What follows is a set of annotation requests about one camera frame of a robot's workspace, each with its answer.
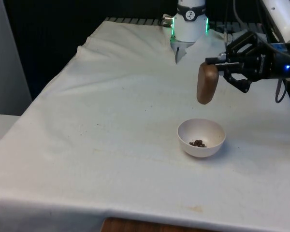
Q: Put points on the coffee beans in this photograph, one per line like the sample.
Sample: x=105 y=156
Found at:
x=198 y=143

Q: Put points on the white bowl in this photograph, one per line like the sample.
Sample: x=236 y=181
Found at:
x=195 y=147

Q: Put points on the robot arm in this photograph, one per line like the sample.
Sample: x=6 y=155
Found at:
x=188 y=29

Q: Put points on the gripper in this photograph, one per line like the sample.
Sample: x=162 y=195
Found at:
x=275 y=62

